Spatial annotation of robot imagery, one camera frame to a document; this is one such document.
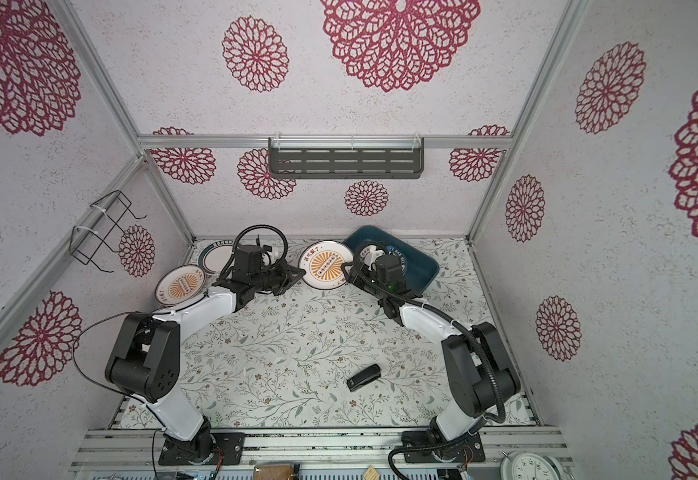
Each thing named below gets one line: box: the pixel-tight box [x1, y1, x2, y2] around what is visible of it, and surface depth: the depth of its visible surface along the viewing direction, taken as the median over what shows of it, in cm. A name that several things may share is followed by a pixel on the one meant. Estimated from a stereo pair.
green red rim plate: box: [198, 239, 235, 275], surface depth 119 cm
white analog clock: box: [500, 451, 565, 480], surface depth 69 cm
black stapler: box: [346, 364, 381, 392], surface depth 84 cm
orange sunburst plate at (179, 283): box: [155, 264, 206, 305], surface depth 108 cm
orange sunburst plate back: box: [298, 240, 354, 290], surface depth 93 cm
